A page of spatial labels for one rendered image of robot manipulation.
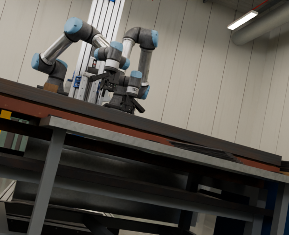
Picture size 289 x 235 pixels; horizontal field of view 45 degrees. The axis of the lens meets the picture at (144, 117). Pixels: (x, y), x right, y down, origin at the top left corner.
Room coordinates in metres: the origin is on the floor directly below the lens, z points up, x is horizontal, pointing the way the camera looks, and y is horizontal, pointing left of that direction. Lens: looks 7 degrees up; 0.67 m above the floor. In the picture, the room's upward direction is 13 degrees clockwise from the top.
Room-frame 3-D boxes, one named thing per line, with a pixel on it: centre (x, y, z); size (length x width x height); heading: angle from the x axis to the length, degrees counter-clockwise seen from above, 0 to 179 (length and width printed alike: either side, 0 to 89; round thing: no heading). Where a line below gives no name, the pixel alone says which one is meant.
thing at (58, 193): (2.42, 0.07, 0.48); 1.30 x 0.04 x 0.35; 112
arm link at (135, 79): (2.20, 0.11, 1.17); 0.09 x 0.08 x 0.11; 177
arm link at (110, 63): (1.88, 0.24, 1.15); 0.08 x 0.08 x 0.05
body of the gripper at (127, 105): (2.20, 0.12, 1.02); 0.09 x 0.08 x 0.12; 112
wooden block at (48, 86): (1.58, 0.44, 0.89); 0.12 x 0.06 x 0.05; 15
